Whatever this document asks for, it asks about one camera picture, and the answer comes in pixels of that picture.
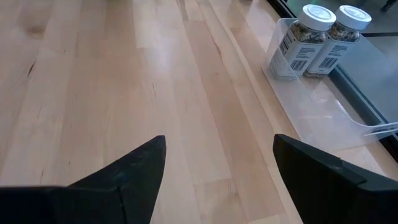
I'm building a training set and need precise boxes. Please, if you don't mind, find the white-lid spice jar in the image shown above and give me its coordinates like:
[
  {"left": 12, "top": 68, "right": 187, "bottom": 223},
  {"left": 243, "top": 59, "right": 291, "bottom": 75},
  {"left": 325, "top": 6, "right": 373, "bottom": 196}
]
[
  {"left": 269, "top": 4, "right": 337, "bottom": 78},
  {"left": 303, "top": 4, "right": 373, "bottom": 78}
]

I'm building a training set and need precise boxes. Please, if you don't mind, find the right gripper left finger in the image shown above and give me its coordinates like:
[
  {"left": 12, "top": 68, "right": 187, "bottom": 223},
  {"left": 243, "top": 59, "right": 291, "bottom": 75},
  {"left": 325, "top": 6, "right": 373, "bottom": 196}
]
[{"left": 0, "top": 135, "right": 167, "bottom": 224}]

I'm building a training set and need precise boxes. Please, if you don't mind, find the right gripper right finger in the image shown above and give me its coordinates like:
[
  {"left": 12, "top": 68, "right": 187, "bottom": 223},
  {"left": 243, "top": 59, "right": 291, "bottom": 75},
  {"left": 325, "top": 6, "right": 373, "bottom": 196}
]
[{"left": 272, "top": 133, "right": 398, "bottom": 224}]

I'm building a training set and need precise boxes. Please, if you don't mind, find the clear plastic bin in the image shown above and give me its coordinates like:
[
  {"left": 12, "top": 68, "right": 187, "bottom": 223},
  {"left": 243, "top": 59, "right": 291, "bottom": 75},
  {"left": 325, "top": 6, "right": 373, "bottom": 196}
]
[{"left": 261, "top": 17, "right": 398, "bottom": 153}]

